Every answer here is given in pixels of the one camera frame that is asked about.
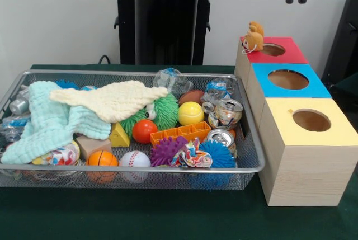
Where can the brown plush bear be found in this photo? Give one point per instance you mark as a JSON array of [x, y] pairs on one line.
[[254, 38]]

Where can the cream waffle cloth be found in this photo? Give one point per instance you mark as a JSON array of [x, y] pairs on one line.
[[117, 100]]

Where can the mint green waffle cloth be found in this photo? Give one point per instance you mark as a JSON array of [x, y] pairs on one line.
[[47, 128]]

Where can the wooden three-hole box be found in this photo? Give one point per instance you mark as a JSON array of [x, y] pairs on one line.
[[307, 173]]

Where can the silver mesh bin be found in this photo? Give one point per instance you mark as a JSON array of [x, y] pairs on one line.
[[16, 177]]

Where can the black chair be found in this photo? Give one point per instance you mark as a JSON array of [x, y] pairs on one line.
[[344, 41]]

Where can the dark green tablecloth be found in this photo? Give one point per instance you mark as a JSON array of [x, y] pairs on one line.
[[140, 214], [348, 89]]

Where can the yellow ball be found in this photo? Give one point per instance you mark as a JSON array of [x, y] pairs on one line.
[[191, 113]]

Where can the blue fuzzy ball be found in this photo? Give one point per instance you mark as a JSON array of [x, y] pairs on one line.
[[221, 154]]

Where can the orange toy brick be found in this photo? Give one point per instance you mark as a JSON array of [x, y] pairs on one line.
[[179, 133]]

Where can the red ball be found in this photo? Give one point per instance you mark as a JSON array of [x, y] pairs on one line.
[[144, 131]]

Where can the purple spiky ball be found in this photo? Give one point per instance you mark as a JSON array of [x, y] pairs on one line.
[[165, 153]]

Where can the white toy baseball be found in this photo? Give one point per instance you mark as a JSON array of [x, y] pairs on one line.
[[134, 160]]

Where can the orange toy basketball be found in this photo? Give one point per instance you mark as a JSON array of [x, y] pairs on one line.
[[102, 159]]

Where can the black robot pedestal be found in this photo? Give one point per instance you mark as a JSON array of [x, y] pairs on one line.
[[167, 27]]

